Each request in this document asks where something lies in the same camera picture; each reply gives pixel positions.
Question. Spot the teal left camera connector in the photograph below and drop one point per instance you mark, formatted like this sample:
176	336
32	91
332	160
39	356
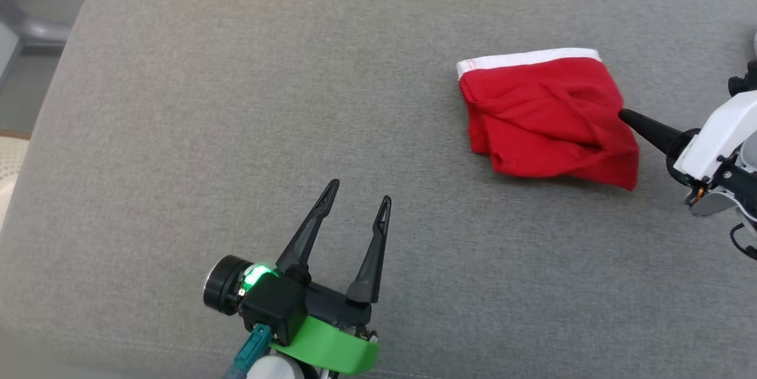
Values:
251	346

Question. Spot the cream perforated mat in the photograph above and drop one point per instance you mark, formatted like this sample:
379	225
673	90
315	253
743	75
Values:
12	172

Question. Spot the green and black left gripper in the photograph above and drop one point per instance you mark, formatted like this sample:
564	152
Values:
337	346

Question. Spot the grey curved metal tube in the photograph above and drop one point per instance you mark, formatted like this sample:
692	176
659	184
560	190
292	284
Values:
35	27

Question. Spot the red shorts with white waistband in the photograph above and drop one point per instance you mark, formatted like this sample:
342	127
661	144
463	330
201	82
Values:
544	119

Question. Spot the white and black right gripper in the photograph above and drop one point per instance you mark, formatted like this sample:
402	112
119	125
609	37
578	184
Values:
718	139

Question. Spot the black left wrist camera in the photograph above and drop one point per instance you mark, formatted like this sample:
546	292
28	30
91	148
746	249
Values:
272	308

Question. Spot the grey fabric sofa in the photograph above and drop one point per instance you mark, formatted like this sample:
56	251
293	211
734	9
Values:
295	130

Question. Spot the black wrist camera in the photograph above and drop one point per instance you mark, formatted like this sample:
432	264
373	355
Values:
272	308
746	80

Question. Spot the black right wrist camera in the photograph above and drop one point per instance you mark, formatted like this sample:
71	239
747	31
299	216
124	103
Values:
746	80

